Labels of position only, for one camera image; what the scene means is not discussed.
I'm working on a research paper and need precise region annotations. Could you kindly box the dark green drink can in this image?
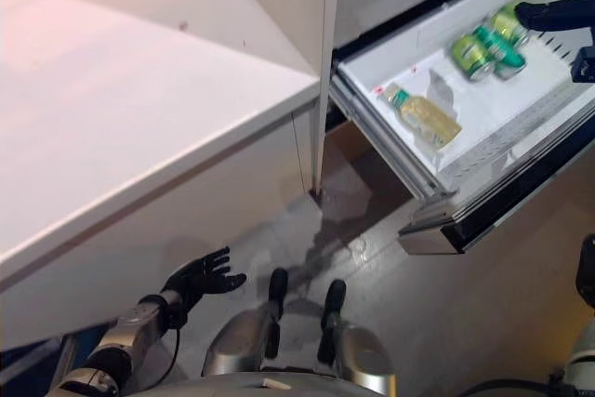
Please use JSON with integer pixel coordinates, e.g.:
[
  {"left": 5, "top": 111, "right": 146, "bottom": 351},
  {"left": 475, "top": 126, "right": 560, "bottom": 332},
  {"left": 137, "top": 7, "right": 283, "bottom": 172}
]
[{"left": 473, "top": 24, "right": 527, "bottom": 80}]

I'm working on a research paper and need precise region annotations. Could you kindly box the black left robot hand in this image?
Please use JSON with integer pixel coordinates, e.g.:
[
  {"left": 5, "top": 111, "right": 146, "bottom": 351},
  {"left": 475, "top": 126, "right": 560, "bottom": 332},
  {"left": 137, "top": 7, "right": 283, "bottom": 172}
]
[{"left": 160, "top": 246, "right": 247, "bottom": 312}]

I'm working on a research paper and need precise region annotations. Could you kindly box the light green drink can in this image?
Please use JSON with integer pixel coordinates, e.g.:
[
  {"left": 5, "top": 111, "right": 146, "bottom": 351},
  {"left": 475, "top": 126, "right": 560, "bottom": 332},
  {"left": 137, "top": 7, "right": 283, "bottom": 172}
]
[
  {"left": 449, "top": 32, "right": 495, "bottom": 84},
  {"left": 490, "top": 1, "right": 532, "bottom": 47}
]

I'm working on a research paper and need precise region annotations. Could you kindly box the white fridge drawer bin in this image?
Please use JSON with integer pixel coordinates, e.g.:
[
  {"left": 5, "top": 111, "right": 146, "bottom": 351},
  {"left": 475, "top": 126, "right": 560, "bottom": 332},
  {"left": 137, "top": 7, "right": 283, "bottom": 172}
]
[{"left": 337, "top": 0, "right": 595, "bottom": 194}]

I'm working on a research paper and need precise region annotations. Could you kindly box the yellow tea bottle white cap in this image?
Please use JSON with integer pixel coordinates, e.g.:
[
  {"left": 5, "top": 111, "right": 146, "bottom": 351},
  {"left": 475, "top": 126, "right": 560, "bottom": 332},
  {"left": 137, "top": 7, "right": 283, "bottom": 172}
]
[{"left": 378, "top": 82, "right": 464, "bottom": 152}]

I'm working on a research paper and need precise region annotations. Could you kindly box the tall white cabinet panel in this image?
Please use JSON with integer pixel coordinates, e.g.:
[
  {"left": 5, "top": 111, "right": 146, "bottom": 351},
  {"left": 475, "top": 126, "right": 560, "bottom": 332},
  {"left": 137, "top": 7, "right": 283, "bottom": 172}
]
[{"left": 218, "top": 0, "right": 343, "bottom": 199}]

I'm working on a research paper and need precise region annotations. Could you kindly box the metal drawer slide rail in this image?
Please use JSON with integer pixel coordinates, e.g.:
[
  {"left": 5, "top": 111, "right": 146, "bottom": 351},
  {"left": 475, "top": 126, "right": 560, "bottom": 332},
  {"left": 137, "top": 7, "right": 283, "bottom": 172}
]
[{"left": 327, "top": 80, "right": 453, "bottom": 222}]

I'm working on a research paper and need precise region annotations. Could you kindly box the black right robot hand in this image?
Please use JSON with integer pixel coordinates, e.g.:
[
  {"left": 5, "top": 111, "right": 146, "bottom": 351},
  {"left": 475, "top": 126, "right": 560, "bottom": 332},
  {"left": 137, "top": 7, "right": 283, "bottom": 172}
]
[{"left": 513, "top": 0, "right": 595, "bottom": 35}]

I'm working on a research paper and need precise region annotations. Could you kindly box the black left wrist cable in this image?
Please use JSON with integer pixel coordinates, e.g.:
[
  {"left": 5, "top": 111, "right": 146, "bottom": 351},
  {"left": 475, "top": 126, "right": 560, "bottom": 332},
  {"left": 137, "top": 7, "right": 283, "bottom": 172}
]
[{"left": 161, "top": 321, "right": 181, "bottom": 380}]

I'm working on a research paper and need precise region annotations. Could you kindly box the silver right robot leg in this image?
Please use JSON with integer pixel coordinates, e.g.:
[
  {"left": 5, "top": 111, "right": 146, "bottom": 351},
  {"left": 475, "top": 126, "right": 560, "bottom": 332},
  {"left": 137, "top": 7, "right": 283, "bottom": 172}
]
[{"left": 318, "top": 279, "right": 399, "bottom": 397}]

